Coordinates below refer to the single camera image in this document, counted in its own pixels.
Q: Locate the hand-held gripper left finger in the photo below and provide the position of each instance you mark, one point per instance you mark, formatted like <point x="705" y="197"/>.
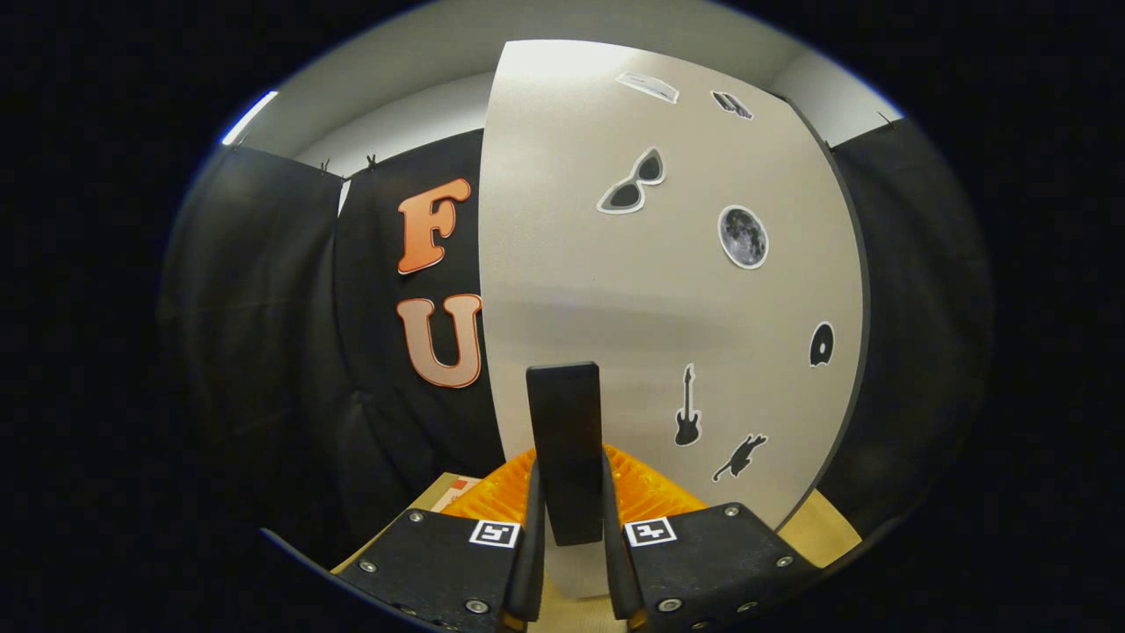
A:
<point x="534" y="571"/>

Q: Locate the ceiling light strip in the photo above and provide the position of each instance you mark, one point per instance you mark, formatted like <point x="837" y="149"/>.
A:
<point x="249" y="119"/>

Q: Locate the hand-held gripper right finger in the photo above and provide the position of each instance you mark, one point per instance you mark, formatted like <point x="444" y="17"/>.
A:
<point x="613" y="571"/>

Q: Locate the black backdrop cloth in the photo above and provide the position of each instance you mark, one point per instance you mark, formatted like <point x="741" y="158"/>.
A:
<point x="264" y="308"/>

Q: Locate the stack of books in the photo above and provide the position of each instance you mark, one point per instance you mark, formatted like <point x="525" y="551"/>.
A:
<point x="448" y="494"/>

